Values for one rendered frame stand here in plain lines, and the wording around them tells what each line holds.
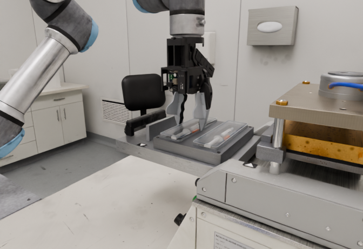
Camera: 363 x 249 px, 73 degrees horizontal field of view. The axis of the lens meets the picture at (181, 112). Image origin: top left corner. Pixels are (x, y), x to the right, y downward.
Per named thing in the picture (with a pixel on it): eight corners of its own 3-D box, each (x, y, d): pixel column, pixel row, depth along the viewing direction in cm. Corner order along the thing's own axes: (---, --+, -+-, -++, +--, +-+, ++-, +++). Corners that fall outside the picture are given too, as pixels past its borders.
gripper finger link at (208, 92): (194, 111, 58) (187, 74, 57) (198, 109, 59) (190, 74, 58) (212, 109, 55) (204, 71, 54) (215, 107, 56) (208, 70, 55)
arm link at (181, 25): (181, 18, 57) (213, 16, 53) (181, 39, 59) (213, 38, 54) (162, 15, 51) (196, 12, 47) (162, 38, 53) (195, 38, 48)
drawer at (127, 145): (260, 149, 64) (262, 121, 62) (226, 189, 46) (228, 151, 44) (168, 129, 80) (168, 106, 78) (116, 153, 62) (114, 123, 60)
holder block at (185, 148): (253, 136, 63) (254, 126, 62) (220, 167, 47) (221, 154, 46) (197, 125, 72) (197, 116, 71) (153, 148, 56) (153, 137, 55)
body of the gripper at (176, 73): (160, 94, 55) (158, 36, 51) (181, 88, 62) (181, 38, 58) (189, 98, 51) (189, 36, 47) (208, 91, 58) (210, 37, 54)
